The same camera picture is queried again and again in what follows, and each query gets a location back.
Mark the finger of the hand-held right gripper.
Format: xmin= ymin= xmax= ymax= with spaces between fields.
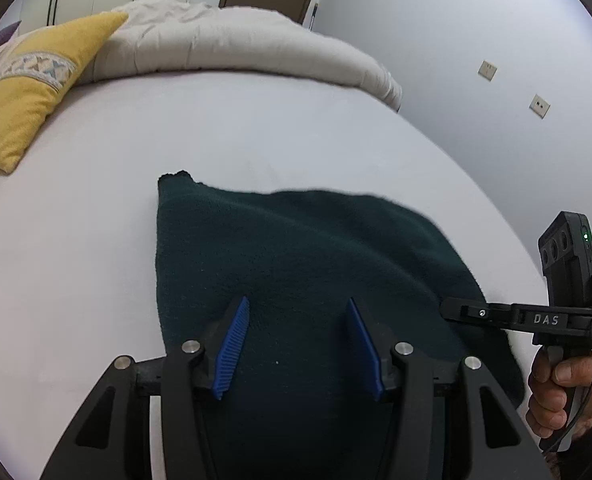
xmin=440 ymin=297 xmax=514 ymax=332

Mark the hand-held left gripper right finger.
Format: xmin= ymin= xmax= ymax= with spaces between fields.
xmin=345 ymin=297 xmax=554 ymax=480

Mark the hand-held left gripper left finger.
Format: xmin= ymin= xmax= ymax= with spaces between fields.
xmin=38 ymin=296 xmax=251 ymax=480

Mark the dark green sweater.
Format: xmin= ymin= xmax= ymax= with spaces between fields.
xmin=155 ymin=170 xmax=525 ymax=480

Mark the person's right hand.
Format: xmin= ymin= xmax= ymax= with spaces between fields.
xmin=526 ymin=346 xmax=592 ymax=443

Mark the bed with white sheet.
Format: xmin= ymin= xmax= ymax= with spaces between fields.
xmin=0 ymin=67 xmax=551 ymax=480

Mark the beige duvet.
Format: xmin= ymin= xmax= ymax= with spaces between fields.
xmin=78 ymin=0 xmax=404 ymax=113

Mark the yellow patterned pillow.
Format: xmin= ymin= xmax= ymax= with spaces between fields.
xmin=0 ymin=10 xmax=129 ymax=176

